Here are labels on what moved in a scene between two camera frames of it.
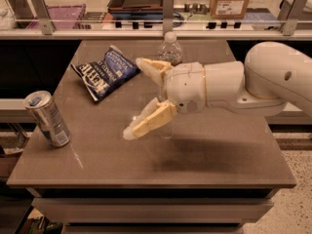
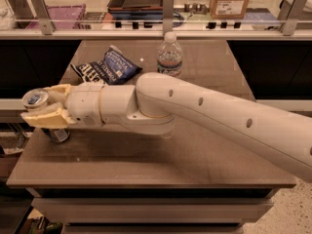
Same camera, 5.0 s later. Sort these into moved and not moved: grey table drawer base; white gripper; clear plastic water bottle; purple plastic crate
Moved: white gripper
Not moved: clear plastic water bottle; purple plastic crate; grey table drawer base
